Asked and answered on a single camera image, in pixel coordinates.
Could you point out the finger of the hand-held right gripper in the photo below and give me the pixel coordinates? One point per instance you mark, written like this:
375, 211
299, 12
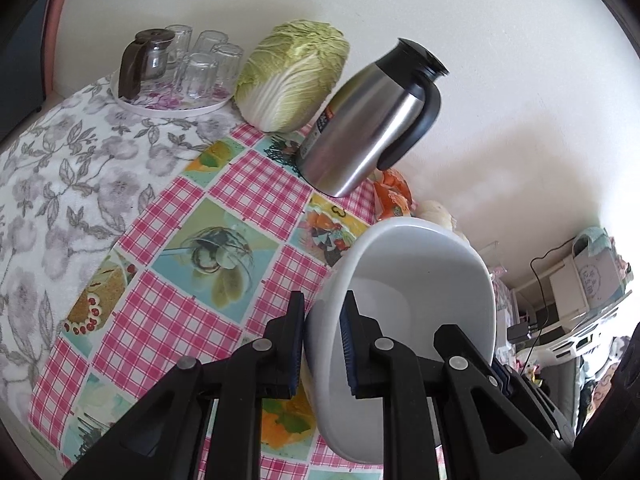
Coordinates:
530, 400

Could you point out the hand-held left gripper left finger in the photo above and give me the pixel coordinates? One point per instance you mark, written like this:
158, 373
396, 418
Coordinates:
295, 360

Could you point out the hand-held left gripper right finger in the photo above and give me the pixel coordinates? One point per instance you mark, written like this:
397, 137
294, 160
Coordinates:
347, 350

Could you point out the white square bowl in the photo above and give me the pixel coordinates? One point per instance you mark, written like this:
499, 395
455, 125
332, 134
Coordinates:
415, 270

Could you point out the black charger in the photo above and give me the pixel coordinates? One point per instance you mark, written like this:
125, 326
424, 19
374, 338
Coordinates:
520, 331

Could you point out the white plastic chair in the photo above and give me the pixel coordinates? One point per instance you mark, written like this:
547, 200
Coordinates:
585, 340

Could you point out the white shelf unit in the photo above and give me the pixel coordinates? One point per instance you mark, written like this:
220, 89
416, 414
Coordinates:
567, 290

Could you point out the white storage box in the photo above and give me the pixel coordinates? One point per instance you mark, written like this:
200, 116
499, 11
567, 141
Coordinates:
600, 277

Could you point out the orange snack packet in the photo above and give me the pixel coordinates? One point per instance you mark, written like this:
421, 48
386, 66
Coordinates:
392, 195

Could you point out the beige bagged food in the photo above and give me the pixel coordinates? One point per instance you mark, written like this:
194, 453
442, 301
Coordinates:
437, 212

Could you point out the teal cloth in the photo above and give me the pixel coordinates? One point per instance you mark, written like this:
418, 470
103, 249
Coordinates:
592, 237

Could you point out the steel thermos jug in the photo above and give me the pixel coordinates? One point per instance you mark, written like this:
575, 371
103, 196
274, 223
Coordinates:
370, 120

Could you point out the napa cabbage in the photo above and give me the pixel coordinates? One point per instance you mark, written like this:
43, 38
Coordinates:
290, 75

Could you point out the white floral round tray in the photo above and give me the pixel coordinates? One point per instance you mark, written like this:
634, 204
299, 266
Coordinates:
165, 106

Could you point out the grey floral cloth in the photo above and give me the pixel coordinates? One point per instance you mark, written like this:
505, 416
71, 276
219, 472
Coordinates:
75, 160

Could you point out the glass coffee pot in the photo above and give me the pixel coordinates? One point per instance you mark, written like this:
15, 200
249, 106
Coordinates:
155, 57

